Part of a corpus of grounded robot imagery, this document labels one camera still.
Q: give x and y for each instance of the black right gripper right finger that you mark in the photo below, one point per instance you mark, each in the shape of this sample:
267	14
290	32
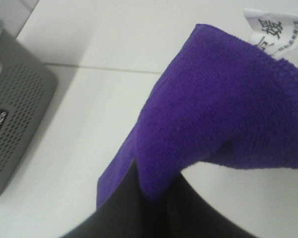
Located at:
183	213

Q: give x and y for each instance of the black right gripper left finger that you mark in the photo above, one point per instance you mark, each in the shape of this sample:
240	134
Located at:
123	215

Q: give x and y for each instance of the purple towel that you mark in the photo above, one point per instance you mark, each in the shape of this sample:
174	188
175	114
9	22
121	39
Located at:
221	100

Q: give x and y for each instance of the grey perforated plastic basket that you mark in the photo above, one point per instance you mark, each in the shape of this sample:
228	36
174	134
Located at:
26	90

